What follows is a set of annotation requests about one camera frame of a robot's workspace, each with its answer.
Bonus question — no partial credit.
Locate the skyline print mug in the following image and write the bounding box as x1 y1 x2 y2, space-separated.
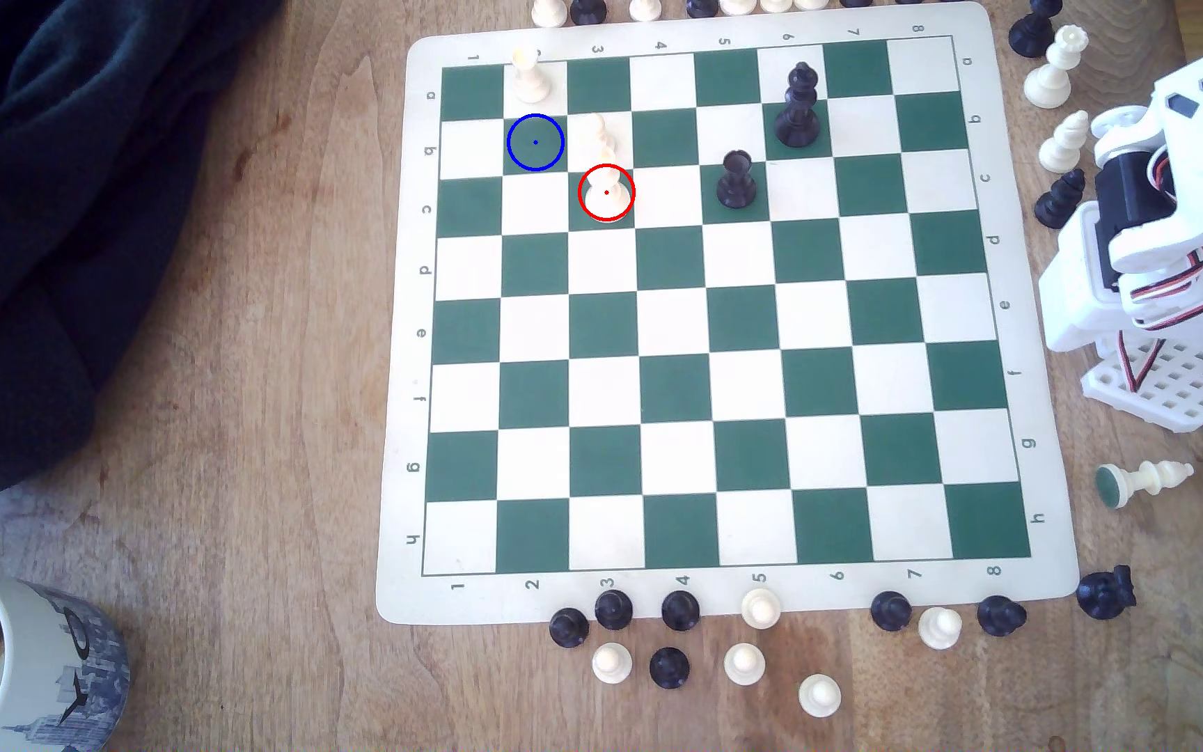
0 558 132 752

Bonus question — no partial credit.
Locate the white chess queen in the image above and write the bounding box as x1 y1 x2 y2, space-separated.
1023 25 1090 110

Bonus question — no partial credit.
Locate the black chess bishop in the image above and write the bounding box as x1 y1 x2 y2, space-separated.
1034 167 1087 230

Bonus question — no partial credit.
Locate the white chess piece green felt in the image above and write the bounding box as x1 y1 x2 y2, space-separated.
1095 460 1195 511

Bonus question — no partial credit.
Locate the red black servo wire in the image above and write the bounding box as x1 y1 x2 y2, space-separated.
1116 329 1167 396

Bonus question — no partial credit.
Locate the green white chess board mat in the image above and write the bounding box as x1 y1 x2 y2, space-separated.
376 0 1081 628

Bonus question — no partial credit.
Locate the black chess queen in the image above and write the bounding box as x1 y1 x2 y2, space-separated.
773 63 822 148

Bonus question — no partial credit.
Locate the white chess bishop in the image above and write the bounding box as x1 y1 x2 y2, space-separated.
1038 109 1092 175

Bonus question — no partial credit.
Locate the black chess knight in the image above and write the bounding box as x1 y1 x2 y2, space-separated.
1076 565 1138 620

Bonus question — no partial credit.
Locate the white chess king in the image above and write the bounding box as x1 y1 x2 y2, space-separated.
579 157 636 224

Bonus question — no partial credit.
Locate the ribbed beige wooden object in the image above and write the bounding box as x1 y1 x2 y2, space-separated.
1065 0 1188 66

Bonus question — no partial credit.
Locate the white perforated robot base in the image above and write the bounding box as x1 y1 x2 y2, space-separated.
1080 332 1203 434

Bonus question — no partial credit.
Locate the dark blue cloth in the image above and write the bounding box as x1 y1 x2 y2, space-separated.
0 0 285 501

